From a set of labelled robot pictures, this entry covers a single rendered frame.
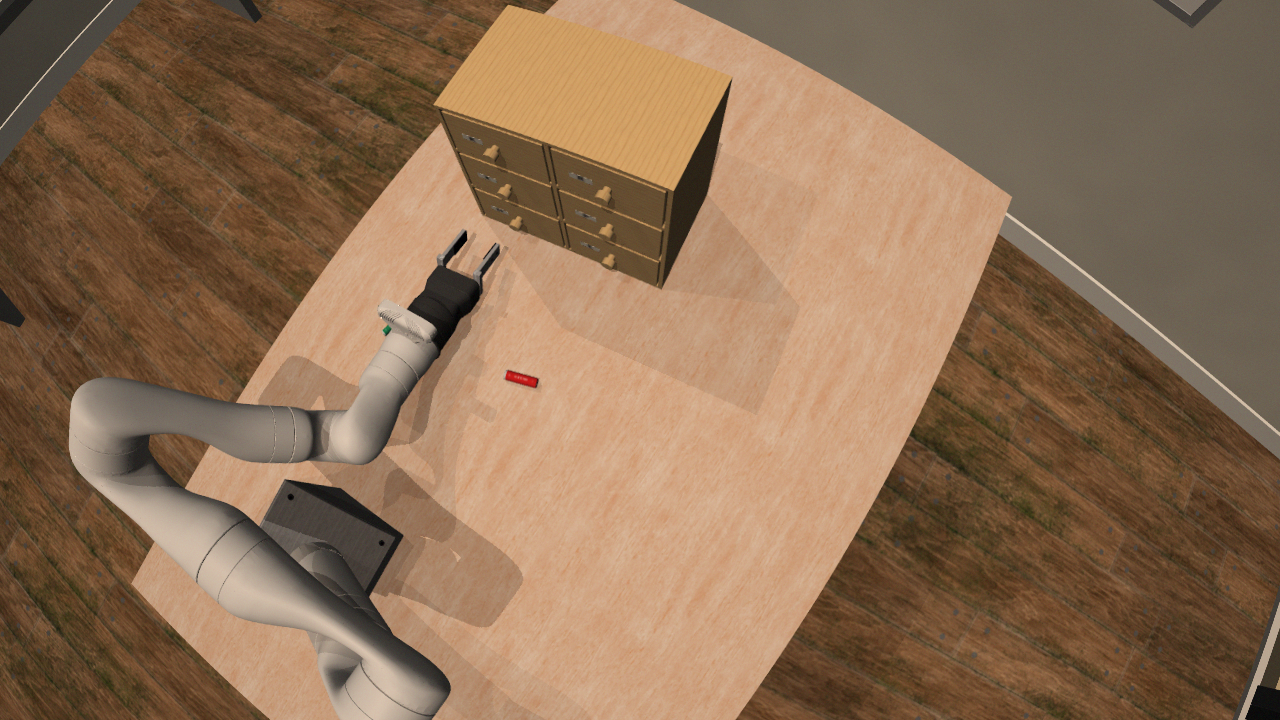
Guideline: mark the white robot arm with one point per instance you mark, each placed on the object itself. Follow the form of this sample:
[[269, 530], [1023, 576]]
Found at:
[[229, 556]]

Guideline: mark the small wooden chest of drawers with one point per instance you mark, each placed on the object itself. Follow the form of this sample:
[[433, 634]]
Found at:
[[629, 107]]

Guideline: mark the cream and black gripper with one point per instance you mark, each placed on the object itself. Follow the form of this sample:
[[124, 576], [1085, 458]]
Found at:
[[414, 339]]

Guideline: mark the brown wooden drawer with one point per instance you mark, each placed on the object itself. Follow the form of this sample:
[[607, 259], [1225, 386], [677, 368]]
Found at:
[[597, 182], [525, 190], [507, 149], [601, 220], [619, 257], [522, 217]]

